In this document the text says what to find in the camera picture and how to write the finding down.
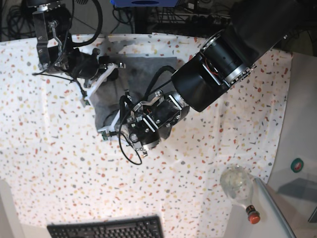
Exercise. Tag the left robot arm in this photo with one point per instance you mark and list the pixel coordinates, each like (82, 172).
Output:
(226, 58)

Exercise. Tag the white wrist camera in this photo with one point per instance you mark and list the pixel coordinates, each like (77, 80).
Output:
(108, 136)
(85, 102)

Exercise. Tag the terrazzo pattern tablecloth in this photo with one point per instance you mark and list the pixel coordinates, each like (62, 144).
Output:
(60, 170)

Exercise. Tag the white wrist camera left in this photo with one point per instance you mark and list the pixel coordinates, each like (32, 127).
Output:
(108, 136)

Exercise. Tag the blue box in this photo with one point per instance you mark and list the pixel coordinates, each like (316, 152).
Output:
(146, 3)

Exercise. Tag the grey laptop corner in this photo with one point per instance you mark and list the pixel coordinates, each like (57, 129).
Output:
(313, 216)

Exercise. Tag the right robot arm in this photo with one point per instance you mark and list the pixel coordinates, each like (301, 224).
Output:
(57, 52)

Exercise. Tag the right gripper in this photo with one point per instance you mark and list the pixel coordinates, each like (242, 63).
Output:
(86, 69)

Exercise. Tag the green tape roll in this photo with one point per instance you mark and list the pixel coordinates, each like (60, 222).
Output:
(297, 165)

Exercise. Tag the grey t-shirt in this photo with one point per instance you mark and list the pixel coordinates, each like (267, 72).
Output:
(132, 81)

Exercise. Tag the clear bottle with red cap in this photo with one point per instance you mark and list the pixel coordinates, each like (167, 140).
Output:
(237, 185)

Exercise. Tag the black computer keyboard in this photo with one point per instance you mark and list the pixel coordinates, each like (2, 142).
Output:
(144, 227)

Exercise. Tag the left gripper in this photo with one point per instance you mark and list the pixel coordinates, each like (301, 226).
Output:
(137, 132)

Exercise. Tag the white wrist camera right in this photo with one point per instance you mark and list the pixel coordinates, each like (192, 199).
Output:
(85, 102)

